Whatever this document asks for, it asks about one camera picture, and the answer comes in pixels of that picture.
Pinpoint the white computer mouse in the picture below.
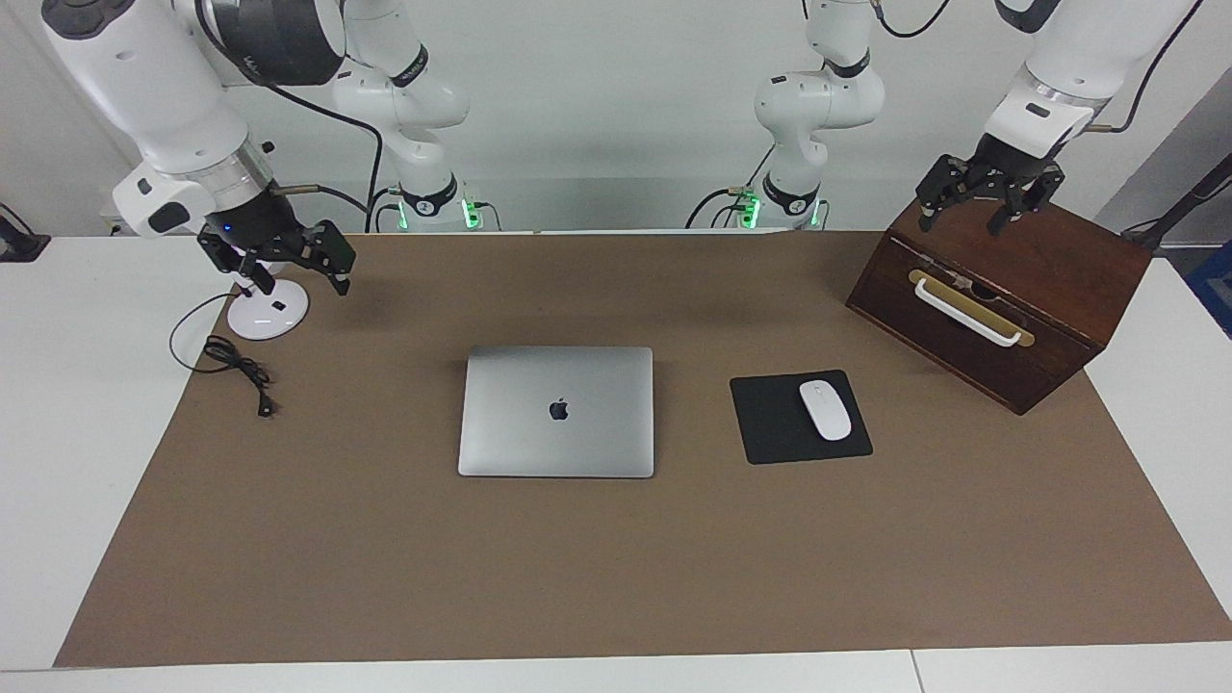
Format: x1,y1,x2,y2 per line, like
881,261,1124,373
799,380,854,442

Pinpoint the black base cable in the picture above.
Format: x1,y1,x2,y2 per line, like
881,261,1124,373
685,144,773,230
365,186,401,234

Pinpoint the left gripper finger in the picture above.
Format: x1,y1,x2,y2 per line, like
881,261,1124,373
915,155,969,233
986,165,1065,238

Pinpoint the black lamp power cable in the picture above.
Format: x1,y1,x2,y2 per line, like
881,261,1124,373
169,292,276,419

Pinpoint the black stand pole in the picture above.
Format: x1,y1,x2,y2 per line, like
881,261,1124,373
1121,154,1232,253

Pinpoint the blue crate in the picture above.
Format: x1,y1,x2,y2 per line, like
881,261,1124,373
1186,241,1232,338

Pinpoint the white desk lamp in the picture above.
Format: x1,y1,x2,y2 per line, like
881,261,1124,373
228,260,310,341

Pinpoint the black mouse pad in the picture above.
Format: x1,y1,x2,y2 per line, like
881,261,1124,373
730,370,874,466

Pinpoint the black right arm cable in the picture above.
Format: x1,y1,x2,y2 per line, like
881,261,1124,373
195,0,386,234

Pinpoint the white box handle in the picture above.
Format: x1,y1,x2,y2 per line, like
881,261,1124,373
912,277,1023,347

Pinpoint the black clamp mount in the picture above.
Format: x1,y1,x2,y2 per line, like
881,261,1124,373
0,204,51,263

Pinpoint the brown table mat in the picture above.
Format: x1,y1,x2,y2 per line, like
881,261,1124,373
53,231,1232,668

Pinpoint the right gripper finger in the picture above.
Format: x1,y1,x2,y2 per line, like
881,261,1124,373
198,238,276,295
303,220,356,296

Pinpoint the dark wooden box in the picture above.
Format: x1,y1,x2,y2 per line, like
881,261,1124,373
845,188,1153,416

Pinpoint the silver laptop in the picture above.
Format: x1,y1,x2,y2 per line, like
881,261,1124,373
457,346,655,479

